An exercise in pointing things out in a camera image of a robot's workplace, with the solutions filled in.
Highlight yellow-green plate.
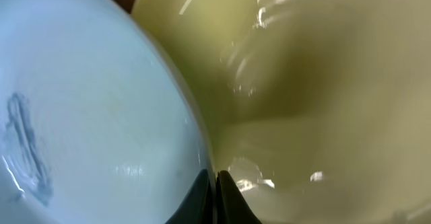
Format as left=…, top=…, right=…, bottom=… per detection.
left=132, top=0, right=430, bottom=223

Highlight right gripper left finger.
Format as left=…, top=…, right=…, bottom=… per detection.
left=166, top=170, right=213, bottom=224

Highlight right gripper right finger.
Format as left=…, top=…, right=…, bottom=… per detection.
left=216, top=170, right=262, bottom=224

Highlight light blue plate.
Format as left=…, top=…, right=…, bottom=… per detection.
left=1, top=0, right=213, bottom=223

